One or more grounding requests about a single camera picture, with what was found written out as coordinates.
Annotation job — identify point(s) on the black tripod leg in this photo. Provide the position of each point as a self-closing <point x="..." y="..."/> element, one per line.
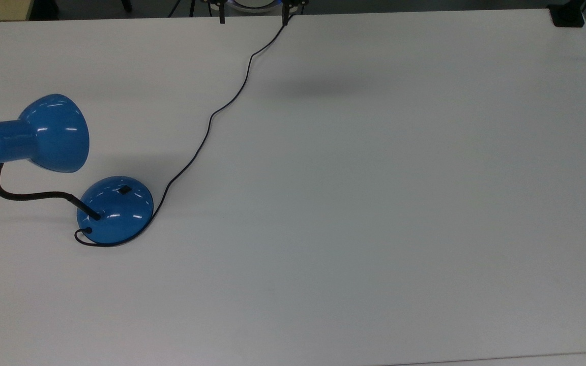
<point x="126" y="5"/>
<point x="183" y="7"/>

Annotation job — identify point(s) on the blue gooseneck desk lamp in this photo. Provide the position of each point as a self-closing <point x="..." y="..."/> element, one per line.
<point x="51" y="134"/>

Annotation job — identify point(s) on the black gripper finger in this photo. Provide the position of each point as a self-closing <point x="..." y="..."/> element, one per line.
<point x="222" y="15"/>
<point x="285" y="15"/>

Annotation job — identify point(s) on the black table clamp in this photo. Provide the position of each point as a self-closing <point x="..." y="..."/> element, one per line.
<point x="567" y="18"/>

